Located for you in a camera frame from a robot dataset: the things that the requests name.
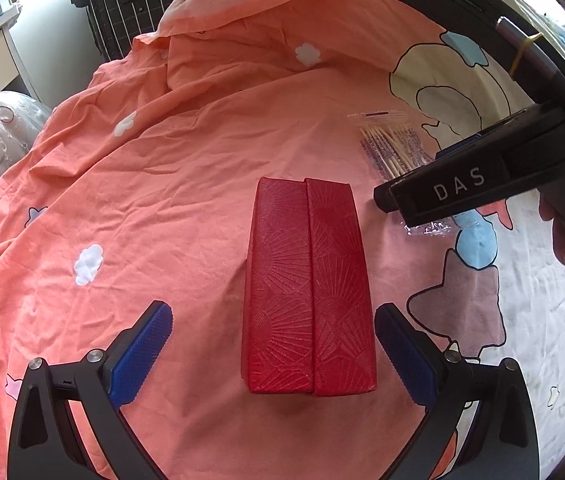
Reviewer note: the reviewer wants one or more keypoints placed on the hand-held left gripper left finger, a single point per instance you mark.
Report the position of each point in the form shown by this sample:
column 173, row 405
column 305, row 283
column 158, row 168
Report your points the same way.
column 137, row 355

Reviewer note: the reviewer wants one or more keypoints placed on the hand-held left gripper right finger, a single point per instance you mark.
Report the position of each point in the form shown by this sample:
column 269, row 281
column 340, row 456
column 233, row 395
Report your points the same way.
column 407, row 355

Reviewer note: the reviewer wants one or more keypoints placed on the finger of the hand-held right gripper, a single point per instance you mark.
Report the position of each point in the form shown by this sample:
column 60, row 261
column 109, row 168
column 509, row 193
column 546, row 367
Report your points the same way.
column 460, row 145
column 385, row 197

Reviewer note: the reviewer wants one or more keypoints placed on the clear cotton swab pack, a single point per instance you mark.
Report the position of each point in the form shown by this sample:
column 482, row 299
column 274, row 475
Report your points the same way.
column 387, row 145

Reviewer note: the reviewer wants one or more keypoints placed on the red textured box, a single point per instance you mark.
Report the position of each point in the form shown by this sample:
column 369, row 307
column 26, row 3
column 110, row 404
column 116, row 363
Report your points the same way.
column 307, row 285

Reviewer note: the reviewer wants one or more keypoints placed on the pink white printed bed sheet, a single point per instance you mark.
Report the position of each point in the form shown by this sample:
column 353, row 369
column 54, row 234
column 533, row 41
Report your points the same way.
column 162, row 185

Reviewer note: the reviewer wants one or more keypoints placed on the black striped bag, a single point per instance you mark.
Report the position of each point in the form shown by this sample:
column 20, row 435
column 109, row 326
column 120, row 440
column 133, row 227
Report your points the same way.
column 122, row 5

